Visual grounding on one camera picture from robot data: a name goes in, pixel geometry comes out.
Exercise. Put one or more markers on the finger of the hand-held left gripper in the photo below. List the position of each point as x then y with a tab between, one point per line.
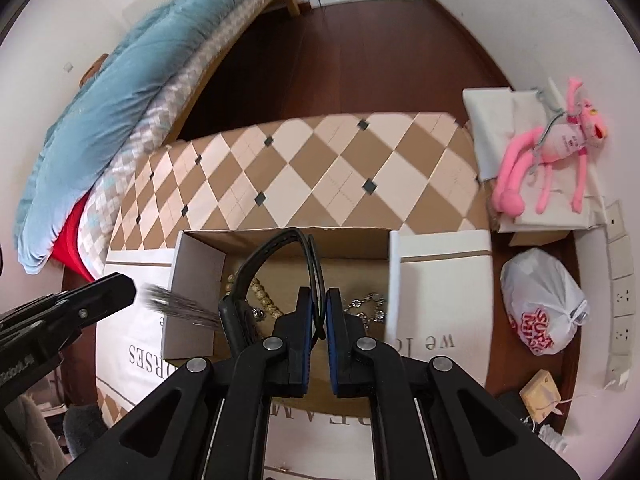
107	292

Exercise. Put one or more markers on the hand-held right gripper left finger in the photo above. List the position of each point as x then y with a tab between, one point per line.
306	327

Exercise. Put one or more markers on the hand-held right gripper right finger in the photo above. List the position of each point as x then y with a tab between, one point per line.
332	330

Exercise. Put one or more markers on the red cloth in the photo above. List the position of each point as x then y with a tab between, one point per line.
70	240

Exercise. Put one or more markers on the beige cloth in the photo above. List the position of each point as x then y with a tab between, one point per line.
25	427

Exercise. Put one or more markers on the grey furry cushion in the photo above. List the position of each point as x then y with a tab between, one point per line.
82	430

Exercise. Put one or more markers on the diamond pattern tablecloth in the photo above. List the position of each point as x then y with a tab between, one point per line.
300	160

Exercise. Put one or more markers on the light blue blanket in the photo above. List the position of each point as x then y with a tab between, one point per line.
100	110

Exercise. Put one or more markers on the white plastic bag red print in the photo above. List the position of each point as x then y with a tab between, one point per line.
540	285

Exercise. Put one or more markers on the small wooden box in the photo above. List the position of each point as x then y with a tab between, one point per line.
540	396

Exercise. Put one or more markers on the small brown cardboard box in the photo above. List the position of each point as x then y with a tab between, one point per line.
530	238

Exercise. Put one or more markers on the pink plush toy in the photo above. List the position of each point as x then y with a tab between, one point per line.
565	141

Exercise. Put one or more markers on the white wall socket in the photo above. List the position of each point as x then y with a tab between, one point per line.
618	371
624	298
621	258
616	218
623	336

